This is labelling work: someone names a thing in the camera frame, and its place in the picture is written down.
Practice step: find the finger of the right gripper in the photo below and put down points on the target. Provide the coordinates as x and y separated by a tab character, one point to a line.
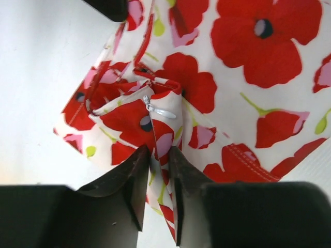
115	10

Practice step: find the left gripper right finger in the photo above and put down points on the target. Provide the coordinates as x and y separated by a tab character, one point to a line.
280	214

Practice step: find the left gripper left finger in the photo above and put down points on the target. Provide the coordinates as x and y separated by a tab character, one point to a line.
107	212

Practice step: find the white red poppy skirt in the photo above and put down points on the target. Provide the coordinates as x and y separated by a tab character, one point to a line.
242	88

